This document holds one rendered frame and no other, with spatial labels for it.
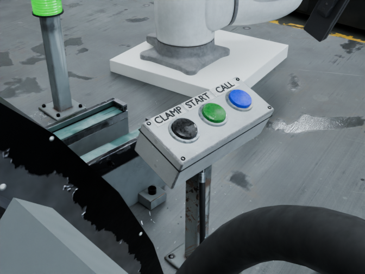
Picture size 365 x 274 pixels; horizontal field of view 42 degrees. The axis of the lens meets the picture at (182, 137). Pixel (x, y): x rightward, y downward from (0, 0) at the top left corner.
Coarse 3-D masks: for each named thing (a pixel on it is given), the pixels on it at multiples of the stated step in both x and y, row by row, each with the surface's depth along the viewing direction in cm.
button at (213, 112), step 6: (204, 108) 56; (210, 108) 57; (216, 108) 57; (222, 108) 57; (204, 114) 56; (210, 114) 56; (216, 114) 56; (222, 114) 56; (210, 120) 56; (216, 120) 56; (222, 120) 56
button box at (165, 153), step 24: (216, 96) 59; (168, 120) 54; (192, 120) 56; (240, 120) 58; (264, 120) 61; (144, 144) 54; (168, 144) 52; (192, 144) 53; (216, 144) 54; (240, 144) 61; (168, 168) 53; (192, 168) 54
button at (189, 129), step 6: (180, 120) 54; (186, 120) 54; (174, 126) 53; (180, 126) 53; (186, 126) 54; (192, 126) 54; (174, 132) 53; (180, 132) 53; (186, 132) 53; (192, 132) 53; (186, 138) 53; (192, 138) 53
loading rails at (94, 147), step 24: (72, 120) 83; (96, 120) 84; (120, 120) 87; (72, 144) 81; (96, 144) 85; (120, 144) 78; (96, 168) 73; (120, 168) 77; (144, 168) 81; (120, 192) 79; (144, 192) 83
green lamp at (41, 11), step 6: (36, 0) 94; (42, 0) 94; (48, 0) 94; (54, 0) 95; (60, 0) 97; (36, 6) 95; (42, 6) 94; (48, 6) 95; (54, 6) 95; (60, 6) 97; (36, 12) 96; (42, 12) 95; (48, 12) 95; (54, 12) 96; (60, 12) 97
